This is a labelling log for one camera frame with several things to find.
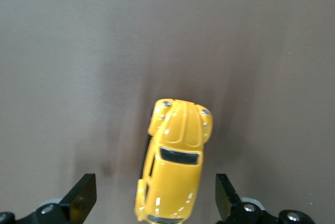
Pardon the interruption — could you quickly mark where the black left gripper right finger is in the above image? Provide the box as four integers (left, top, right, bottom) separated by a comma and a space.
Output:
215, 173, 315, 224

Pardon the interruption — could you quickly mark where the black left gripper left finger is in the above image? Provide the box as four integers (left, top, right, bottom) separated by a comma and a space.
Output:
0, 173, 97, 224

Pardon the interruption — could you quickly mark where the yellow beetle toy car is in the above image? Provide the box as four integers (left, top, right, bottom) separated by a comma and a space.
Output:
134, 98, 214, 224

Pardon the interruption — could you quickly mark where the brown table cloth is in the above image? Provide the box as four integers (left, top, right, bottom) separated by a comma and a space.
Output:
0, 0, 335, 224

